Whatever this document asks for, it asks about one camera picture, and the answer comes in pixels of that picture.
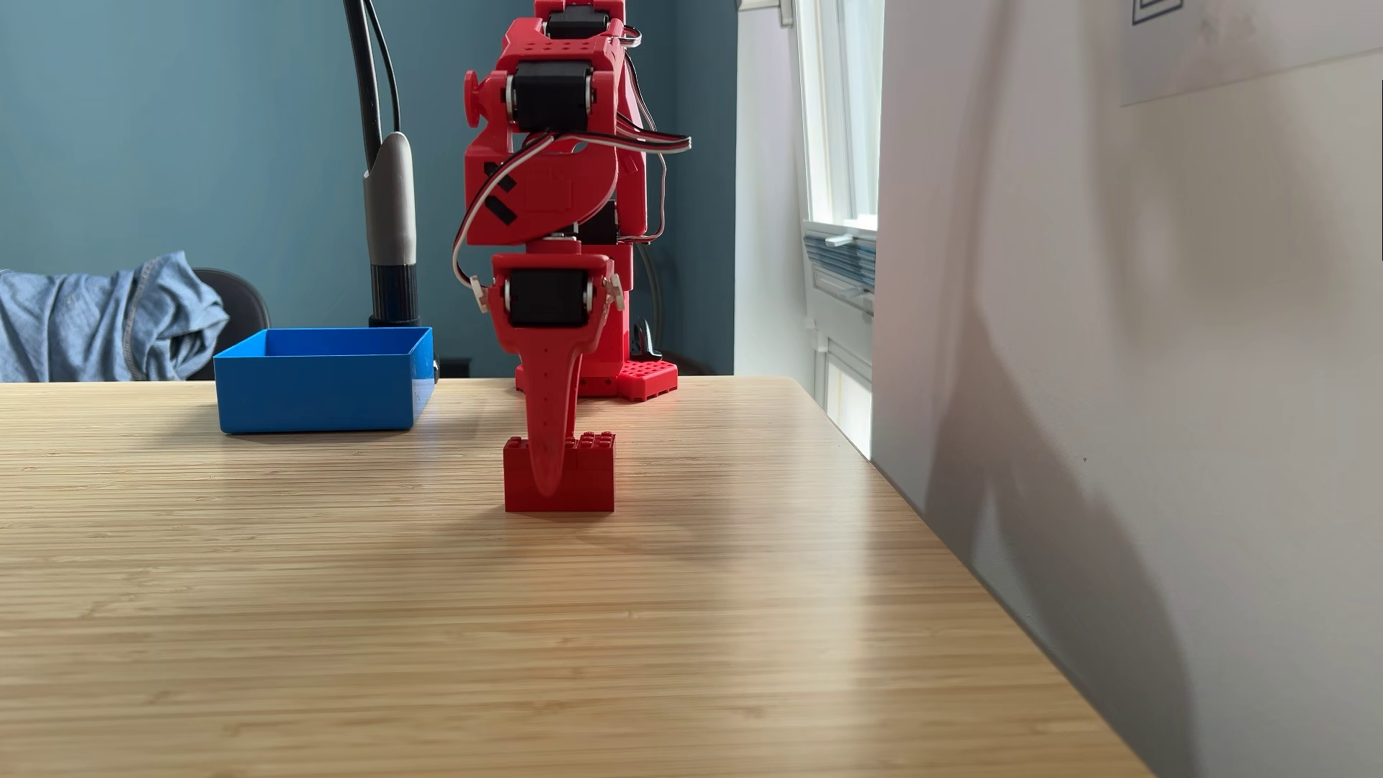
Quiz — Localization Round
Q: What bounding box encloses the red lego brick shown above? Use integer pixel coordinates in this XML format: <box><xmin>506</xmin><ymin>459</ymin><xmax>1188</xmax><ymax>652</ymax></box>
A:
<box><xmin>503</xmin><ymin>432</ymin><xmax>617</xmax><ymax>514</ymax></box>

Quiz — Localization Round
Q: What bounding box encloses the blue plastic bin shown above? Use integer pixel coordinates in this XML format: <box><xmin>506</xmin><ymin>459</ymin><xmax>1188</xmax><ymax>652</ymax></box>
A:
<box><xmin>214</xmin><ymin>327</ymin><xmax>438</xmax><ymax>436</ymax></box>

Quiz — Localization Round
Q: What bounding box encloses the grey black gooseneck stand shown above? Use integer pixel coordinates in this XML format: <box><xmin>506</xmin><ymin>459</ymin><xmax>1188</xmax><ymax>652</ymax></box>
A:
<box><xmin>344</xmin><ymin>0</ymin><xmax>421</xmax><ymax>328</ymax></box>

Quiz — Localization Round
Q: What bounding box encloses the white window sill heater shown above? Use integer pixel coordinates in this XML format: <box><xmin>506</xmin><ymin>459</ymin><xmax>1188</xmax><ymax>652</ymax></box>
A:
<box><xmin>802</xmin><ymin>221</ymin><xmax>879</xmax><ymax>457</ymax></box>

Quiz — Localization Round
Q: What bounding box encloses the black chair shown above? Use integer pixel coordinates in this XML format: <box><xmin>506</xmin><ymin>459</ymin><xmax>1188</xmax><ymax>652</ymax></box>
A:
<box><xmin>189</xmin><ymin>268</ymin><xmax>272</xmax><ymax>382</ymax></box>

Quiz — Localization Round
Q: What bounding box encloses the blue denim cloth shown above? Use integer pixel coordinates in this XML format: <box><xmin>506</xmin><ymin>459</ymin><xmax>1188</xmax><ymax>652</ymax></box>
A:
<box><xmin>0</xmin><ymin>251</ymin><xmax>231</xmax><ymax>384</ymax></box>

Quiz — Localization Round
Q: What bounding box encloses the white paper sheet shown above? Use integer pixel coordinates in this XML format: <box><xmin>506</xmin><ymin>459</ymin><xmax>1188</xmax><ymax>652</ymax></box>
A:
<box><xmin>1118</xmin><ymin>0</ymin><xmax>1383</xmax><ymax>107</ymax></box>

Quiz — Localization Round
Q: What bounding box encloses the black thin cable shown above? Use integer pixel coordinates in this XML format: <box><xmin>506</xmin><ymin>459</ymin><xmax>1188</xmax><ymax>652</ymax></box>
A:
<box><xmin>362</xmin><ymin>0</ymin><xmax>403</xmax><ymax>136</ymax></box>

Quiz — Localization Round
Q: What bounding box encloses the white window frame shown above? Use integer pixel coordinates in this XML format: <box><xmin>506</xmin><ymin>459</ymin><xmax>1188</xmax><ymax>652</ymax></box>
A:
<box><xmin>794</xmin><ymin>0</ymin><xmax>885</xmax><ymax>233</ymax></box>

